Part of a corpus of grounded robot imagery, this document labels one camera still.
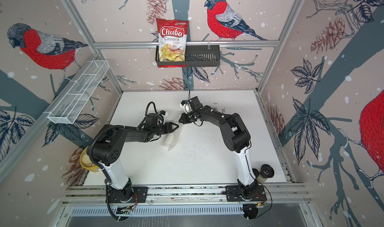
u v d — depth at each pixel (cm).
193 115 77
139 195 73
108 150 49
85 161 80
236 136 55
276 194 75
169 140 88
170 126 88
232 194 72
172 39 83
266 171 70
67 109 71
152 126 78
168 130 86
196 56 107
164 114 91
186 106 87
